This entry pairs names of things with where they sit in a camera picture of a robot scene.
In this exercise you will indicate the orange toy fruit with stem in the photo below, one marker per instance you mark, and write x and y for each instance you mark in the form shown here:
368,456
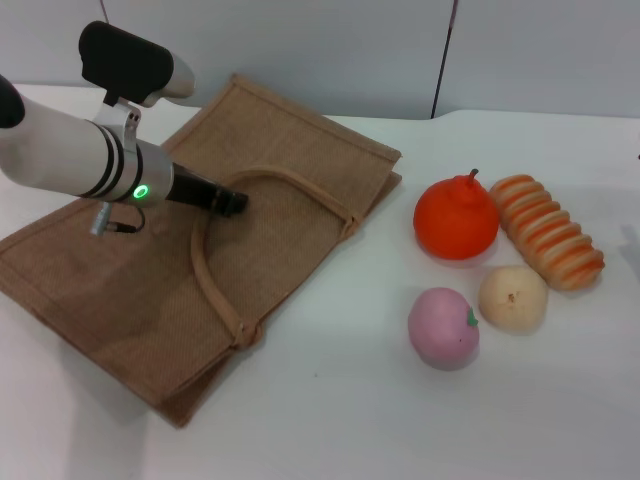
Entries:
452,225

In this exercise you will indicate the brown jute handbag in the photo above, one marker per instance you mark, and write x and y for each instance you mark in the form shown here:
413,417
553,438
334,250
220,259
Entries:
280,150

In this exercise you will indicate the pale beige toy fruit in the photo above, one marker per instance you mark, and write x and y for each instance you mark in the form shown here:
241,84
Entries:
512,300

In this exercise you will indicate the striped orange toy bread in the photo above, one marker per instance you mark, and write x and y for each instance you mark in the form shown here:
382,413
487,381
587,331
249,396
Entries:
547,232

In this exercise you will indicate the pink toy peach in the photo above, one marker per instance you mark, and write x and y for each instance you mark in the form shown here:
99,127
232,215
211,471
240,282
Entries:
440,330

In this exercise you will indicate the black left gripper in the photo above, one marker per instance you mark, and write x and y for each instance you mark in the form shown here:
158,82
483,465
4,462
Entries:
192,190

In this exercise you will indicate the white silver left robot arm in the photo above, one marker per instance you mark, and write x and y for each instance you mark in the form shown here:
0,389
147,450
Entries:
60,150

